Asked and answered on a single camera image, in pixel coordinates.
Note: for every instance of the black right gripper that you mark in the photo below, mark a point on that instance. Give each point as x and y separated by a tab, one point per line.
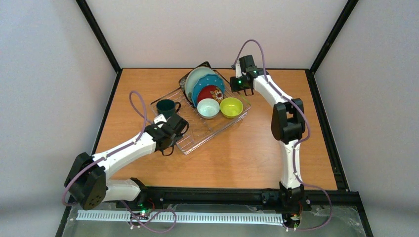
241	86

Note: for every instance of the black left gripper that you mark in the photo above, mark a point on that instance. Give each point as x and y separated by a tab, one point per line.
178	131

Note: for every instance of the dark green cup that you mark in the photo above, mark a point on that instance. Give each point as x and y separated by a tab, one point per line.
168	108

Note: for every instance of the dark red plate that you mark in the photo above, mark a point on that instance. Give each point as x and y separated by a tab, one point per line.
211	92

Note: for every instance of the blue polka dot plate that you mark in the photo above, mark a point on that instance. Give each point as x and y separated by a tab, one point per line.
205	81

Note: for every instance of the wire metal dish rack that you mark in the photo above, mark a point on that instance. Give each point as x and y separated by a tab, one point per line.
200	129

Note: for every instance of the light green round plate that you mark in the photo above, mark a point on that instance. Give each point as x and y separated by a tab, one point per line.
193	77

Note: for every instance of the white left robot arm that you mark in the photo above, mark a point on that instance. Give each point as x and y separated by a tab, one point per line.
89	179

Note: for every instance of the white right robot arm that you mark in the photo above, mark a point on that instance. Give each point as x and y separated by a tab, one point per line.
288	123

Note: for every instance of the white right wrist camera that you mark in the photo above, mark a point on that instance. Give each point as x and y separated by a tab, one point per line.
237	69

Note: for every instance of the white slotted cable duct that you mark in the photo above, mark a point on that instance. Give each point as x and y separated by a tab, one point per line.
187	217

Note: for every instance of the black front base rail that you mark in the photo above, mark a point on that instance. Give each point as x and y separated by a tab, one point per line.
266	199

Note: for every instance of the black frame post right rear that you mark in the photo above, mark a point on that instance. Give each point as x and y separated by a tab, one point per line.
332	36

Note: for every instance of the black frame post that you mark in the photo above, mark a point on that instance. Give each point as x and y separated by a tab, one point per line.
332	36
86	11

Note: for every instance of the black frame post left rear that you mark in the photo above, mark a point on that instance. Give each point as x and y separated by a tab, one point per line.
86	11

